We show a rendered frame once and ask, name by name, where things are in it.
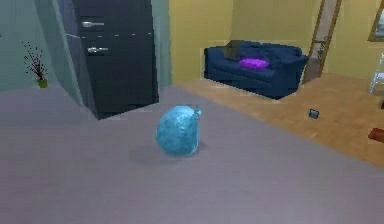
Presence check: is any blue rubbish bag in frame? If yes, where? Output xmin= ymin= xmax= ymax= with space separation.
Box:
xmin=155 ymin=105 xmax=203 ymax=157

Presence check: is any dark grey cushion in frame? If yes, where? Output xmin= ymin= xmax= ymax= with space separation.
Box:
xmin=222 ymin=40 xmax=248 ymax=62

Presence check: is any dark blue sofa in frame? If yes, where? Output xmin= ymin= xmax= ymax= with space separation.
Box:
xmin=203 ymin=40 xmax=310 ymax=100

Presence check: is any purple cushion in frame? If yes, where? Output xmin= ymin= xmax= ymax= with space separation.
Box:
xmin=237 ymin=57 xmax=270 ymax=71

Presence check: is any black fridge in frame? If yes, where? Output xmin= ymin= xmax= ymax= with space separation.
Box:
xmin=57 ymin=0 xmax=160 ymax=120

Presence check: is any red twig house plant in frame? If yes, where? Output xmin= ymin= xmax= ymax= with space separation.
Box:
xmin=21 ymin=41 xmax=49 ymax=89

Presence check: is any red brown flat object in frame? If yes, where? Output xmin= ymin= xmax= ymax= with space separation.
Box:
xmin=367 ymin=127 xmax=384 ymax=144

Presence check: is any silver fridge handle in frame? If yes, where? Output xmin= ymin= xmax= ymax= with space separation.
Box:
xmin=87 ymin=46 xmax=109 ymax=55
xmin=81 ymin=20 xmax=105 ymax=29

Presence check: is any brown wooden door frame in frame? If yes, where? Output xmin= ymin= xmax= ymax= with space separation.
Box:
xmin=302 ymin=0 xmax=343 ymax=85

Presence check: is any framed wall picture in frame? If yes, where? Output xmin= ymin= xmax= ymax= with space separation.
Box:
xmin=367 ymin=0 xmax=384 ymax=43

